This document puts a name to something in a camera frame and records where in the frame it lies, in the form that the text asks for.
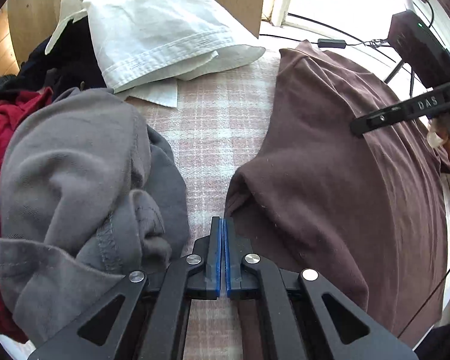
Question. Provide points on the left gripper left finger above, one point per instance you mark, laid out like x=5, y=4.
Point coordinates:
x=144, y=316

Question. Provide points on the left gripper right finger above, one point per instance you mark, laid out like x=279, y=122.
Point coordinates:
x=301, y=315

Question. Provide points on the brown fleece garment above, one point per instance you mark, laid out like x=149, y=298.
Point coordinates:
x=367, y=212

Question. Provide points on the person right hand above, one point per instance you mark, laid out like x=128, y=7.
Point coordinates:
x=438, y=136

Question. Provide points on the grey garment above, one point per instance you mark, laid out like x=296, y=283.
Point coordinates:
x=89, y=192

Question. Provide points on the plaid pink bed sheet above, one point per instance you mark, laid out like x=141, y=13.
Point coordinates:
x=219, y=124

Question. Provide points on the black garment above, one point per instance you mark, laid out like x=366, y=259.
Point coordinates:
x=71, y=63

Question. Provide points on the white cotton garment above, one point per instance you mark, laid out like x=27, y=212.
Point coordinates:
x=145, y=64

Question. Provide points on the black camera box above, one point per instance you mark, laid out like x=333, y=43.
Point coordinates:
x=416, y=45

